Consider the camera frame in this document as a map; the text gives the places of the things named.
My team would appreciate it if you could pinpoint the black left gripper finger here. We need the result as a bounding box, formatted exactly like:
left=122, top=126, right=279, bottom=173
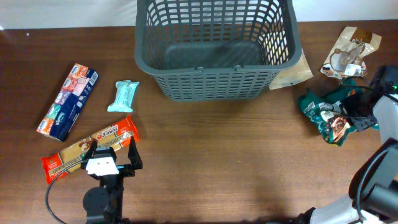
left=82, top=139, right=98, bottom=161
left=127, top=137, right=143, bottom=170

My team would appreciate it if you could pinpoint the green snack bag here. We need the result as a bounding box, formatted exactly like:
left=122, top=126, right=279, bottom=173
left=298, top=79, right=379, bottom=146

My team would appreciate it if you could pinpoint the brown snack bag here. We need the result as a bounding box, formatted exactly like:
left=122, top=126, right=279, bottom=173
left=320, top=26, right=382, bottom=80

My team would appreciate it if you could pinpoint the beige powder pouch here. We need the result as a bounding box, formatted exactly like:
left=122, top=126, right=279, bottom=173
left=269, top=51, right=313, bottom=90

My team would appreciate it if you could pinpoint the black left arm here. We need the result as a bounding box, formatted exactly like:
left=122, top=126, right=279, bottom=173
left=81, top=137, right=143, bottom=224

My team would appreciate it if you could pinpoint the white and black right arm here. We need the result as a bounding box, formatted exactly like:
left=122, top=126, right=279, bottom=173
left=291, top=65, right=397, bottom=223

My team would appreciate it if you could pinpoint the orange spaghetti packet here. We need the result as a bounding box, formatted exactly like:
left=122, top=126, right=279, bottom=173
left=41, top=115, right=139, bottom=184

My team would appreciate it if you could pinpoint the Kleenex tissue multipack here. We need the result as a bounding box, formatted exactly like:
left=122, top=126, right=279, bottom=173
left=36, top=63, right=99, bottom=141

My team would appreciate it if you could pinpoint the mint green wrapped bar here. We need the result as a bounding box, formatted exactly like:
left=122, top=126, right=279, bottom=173
left=107, top=80, right=139, bottom=113

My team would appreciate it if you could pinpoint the grey plastic lattice basket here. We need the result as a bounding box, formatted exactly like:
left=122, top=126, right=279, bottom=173
left=134, top=0, right=302, bottom=101

